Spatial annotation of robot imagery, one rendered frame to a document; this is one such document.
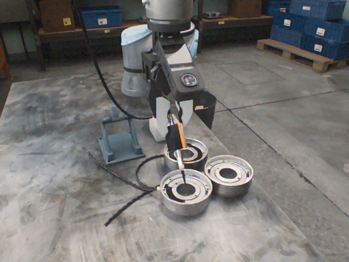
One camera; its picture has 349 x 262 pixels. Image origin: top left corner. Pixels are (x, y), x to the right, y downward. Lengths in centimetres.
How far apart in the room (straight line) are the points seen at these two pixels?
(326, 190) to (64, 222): 170
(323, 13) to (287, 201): 291
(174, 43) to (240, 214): 35
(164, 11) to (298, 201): 159
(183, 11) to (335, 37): 375
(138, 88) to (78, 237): 62
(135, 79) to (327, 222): 131
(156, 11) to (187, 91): 13
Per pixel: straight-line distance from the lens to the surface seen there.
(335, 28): 416
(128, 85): 107
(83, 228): 60
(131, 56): 103
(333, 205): 196
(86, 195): 66
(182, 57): 46
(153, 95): 50
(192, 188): 62
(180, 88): 42
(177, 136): 53
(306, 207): 188
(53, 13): 397
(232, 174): 68
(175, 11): 46
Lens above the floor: 124
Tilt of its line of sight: 31 degrees down
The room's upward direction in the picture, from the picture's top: straight up
